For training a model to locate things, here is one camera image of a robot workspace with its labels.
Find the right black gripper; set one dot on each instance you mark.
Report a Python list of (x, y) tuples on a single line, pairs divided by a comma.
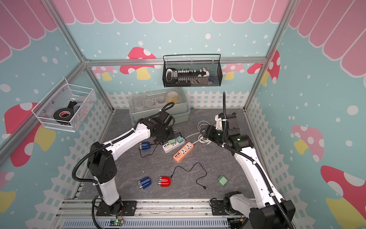
[(208, 132)]

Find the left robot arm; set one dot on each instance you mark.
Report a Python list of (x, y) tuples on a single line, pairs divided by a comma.
[(101, 158)]

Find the yellow tape roll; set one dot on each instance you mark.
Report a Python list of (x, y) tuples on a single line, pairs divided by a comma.
[(173, 96)]

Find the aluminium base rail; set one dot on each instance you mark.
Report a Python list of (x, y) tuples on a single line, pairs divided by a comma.
[(202, 213)]

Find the black power strip in basket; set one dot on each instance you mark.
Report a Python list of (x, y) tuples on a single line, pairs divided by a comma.
[(187, 76)]

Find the clear acrylic wall bin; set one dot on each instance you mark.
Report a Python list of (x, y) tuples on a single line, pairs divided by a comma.
[(65, 107)]

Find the black wire mesh basket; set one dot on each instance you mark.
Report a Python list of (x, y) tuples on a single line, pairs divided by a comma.
[(211, 62)]

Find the red electric shaver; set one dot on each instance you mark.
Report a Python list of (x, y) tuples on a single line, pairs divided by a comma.
[(164, 181)]

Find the green plastic storage box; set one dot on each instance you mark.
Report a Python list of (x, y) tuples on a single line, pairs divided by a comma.
[(147, 104)]

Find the green charger adapter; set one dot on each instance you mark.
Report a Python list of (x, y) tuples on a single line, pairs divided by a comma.
[(222, 180), (172, 142)]

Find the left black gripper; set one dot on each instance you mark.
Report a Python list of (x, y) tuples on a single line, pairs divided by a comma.
[(171, 136)]

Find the orange power strip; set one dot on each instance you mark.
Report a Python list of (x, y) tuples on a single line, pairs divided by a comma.
[(183, 152)]

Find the teal charger adapter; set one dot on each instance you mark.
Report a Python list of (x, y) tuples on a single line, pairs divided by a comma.
[(180, 139)]

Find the white power strip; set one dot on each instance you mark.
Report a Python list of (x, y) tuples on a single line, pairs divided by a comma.
[(168, 147)]

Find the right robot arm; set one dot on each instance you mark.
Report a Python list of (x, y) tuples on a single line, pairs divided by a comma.
[(268, 210)]

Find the black tape roll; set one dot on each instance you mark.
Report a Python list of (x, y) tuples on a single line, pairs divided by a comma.
[(64, 115)]

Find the blue shaver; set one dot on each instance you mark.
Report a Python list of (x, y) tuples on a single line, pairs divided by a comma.
[(144, 146), (144, 183)]

